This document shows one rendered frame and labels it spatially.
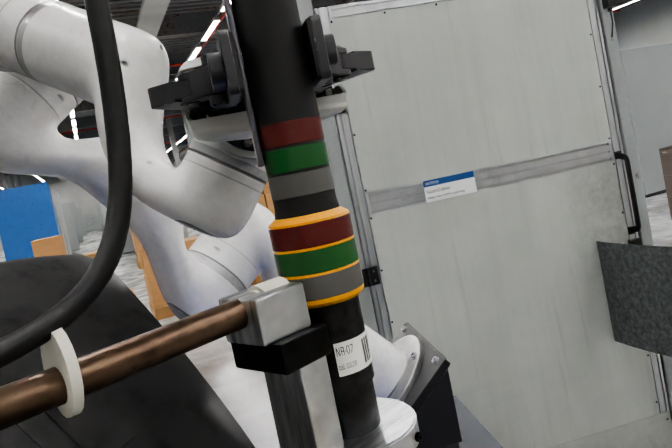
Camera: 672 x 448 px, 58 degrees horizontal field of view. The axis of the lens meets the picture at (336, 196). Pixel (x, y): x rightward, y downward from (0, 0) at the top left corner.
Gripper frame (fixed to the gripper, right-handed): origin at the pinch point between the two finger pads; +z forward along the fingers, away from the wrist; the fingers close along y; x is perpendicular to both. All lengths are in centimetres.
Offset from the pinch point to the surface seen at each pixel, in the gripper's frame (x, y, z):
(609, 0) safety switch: 34, -152, -175
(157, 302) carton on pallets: -130, 110, -745
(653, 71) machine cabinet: 37, -666, -782
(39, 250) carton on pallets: -41, 271, -884
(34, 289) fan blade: -9.5, 15.5, -6.2
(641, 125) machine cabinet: -40, -623, -773
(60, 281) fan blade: -9.5, 14.4, -7.6
